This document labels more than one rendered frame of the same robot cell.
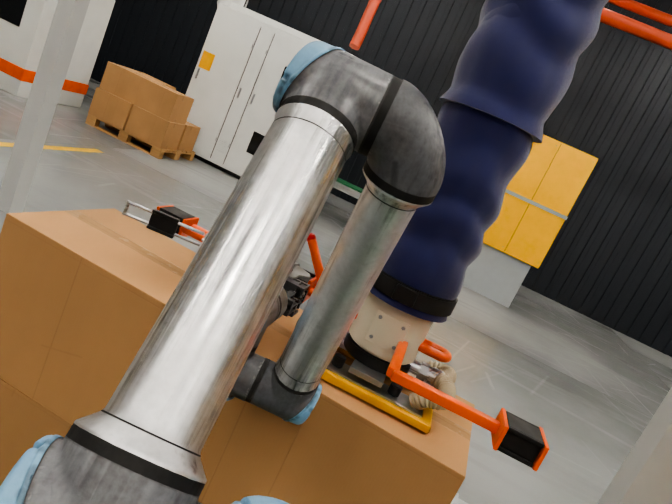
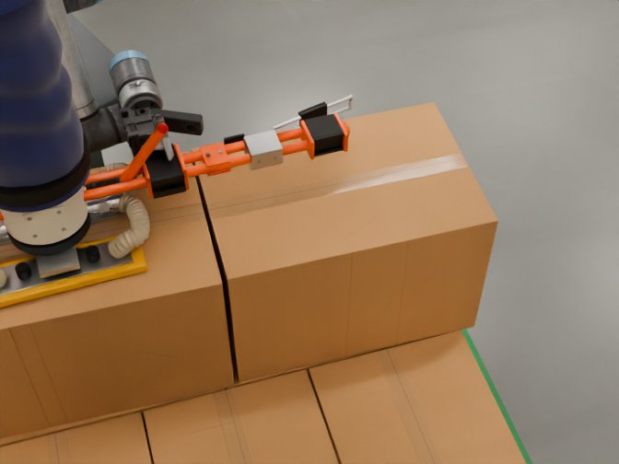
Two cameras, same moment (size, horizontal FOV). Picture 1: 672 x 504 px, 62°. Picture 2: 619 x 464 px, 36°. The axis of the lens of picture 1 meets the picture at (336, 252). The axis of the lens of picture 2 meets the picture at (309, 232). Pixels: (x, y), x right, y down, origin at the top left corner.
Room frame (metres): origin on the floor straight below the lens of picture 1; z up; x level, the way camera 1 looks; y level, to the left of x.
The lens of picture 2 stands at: (2.67, -0.30, 2.48)
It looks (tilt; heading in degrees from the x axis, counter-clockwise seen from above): 49 degrees down; 153
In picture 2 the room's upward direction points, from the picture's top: straight up
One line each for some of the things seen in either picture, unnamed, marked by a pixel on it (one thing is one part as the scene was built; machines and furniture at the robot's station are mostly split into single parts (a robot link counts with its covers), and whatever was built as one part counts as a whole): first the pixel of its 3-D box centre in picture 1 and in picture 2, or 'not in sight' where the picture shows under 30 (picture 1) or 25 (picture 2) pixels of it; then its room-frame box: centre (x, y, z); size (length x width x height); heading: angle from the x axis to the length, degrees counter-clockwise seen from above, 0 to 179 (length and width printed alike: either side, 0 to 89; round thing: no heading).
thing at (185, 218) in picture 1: (175, 221); (323, 135); (1.36, 0.40, 1.07); 0.08 x 0.07 x 0.05; 82
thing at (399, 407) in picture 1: (364, 379); not in sight; (1.18, -0.18, 0.97); 0.34 x 0.10 x 0.05; 82
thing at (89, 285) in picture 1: (130, 324); (337, 240); (1.40, 0.43, 0.74); 0.60 x 0.40 x 0.40; 78
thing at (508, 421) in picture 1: (518, 438); not in sight; (0.97, -0.45, 1.08); 0.09 x 0.08 x 0.05; 172
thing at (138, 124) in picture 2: (280, 294); (145, 127); (1.17, 0.07, 1.08); 0.12 x 0.09 x 0.08; 172
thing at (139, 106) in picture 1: (151, 113); not in sight; (8.00, 3.24, 0.45); 1.21 x 1.02 x 0.90; 82
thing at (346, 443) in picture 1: (324, 438); (82, 295); (1.28, -0.17, 0.74); 0.60 x 0.40 x 0.40; 77
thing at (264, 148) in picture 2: not in sight; (262, 150); (1.34, 0.27, 1.07); 0.07 x 0.07 x 0.04; 82
